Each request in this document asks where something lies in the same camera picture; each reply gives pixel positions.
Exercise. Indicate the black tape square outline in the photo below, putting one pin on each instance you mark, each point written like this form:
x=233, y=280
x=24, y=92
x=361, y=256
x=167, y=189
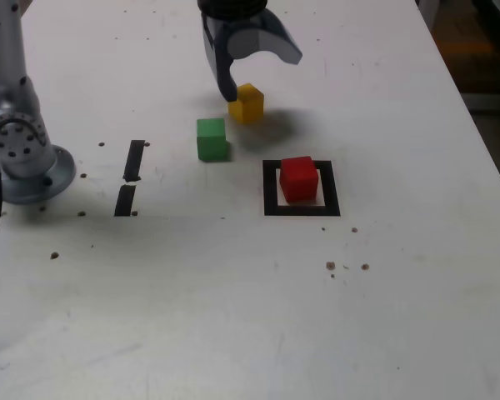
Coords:
x=271, y=187

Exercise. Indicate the red cube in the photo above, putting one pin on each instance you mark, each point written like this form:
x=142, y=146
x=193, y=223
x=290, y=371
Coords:
x=299, y=181

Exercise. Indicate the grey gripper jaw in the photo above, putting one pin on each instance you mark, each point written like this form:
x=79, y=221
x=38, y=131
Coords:
x=246, y=43

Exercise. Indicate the green cube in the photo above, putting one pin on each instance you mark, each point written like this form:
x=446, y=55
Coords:
x=211, y=139

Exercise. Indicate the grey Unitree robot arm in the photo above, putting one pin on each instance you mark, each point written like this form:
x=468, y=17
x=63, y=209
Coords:
x=8, y=104

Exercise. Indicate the black tape strip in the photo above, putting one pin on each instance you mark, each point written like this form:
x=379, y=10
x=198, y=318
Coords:
x=134, y=160

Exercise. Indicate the yellow cube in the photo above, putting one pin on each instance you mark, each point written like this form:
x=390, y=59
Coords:
x=250, y=106

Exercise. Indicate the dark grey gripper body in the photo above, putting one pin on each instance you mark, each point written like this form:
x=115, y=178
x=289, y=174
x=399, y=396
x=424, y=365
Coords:
x=233, y=24

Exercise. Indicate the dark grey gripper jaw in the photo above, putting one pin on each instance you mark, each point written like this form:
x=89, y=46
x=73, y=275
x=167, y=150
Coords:
x=218, y=58

